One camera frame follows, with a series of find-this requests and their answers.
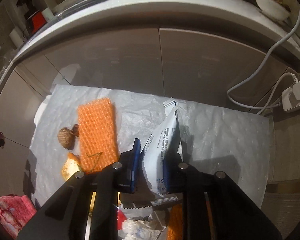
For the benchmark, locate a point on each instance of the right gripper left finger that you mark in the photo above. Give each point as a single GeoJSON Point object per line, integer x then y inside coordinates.
{"type": "Point", "coordinates": [129, 160]}

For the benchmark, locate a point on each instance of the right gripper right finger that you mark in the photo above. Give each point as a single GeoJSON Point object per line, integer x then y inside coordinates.
{"type": "Point", "coordinates": [171, 170]}

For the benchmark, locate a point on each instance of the white snack wrapper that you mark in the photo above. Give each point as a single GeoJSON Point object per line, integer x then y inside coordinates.
{"type": "Point", "coordinates": [165, 136]}

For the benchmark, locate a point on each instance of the orange foam fruit net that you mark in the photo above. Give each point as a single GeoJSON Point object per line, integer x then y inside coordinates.
{"type": "Point", "coordinates": [97, 135]}

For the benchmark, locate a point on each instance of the orange peel piece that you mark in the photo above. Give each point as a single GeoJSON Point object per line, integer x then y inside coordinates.
{"type": "Point", "coordinates": [71, 166]}

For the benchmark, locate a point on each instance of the brown nut shell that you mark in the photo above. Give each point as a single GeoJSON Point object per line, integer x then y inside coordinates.
{"type": "Point", "coordinates": [67, 137]}

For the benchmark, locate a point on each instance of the red kitchen appliance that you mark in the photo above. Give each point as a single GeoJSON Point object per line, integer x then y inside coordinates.
{"type": "Point", "coordinates": [34, 21]}

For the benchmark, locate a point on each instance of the white power strip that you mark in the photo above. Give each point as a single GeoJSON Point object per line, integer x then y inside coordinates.
{"type": "Point", "coordinates": [291, 98]}

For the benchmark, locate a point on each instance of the white paper towel roll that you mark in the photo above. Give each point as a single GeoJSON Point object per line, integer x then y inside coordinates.
{"type": "Point", "coordinates": [17, 37]}

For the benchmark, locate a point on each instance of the white cup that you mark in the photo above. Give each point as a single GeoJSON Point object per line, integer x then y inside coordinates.
{"type": "Point", "coordinates": [47, 14]}

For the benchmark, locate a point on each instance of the white bowl on counter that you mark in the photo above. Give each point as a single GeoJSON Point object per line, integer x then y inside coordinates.
{"type": "Point", "coordinates": [273, 10]}

